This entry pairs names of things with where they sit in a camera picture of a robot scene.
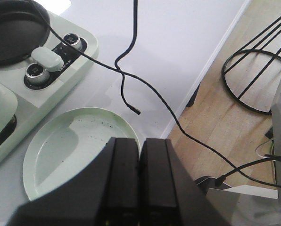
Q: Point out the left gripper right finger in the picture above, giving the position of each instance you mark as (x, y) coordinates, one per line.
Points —
(168, 194)

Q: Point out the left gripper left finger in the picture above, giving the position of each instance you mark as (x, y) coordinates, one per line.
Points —
(104, 193)

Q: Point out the mint green breakfast maker base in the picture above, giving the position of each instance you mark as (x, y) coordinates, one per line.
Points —
(23, 105)

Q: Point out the mint green round plate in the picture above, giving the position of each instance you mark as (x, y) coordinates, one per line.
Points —
(67, 144)

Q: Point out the left silver control knob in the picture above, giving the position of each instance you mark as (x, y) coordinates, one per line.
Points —
(36, 74)

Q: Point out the silver control knob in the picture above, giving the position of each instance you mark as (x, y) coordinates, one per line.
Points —
(36, 74)
(73, 40)

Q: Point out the right silver control knob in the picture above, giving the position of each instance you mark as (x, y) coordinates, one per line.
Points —
(73, 40)

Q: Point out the black round frying pan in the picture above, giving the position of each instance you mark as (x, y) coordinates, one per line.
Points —
(23, 27)

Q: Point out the mint green pan handle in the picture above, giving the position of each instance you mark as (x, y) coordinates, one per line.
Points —
(47, 59)

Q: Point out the black wire stool frame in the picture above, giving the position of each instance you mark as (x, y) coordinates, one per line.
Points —
(252, 71)

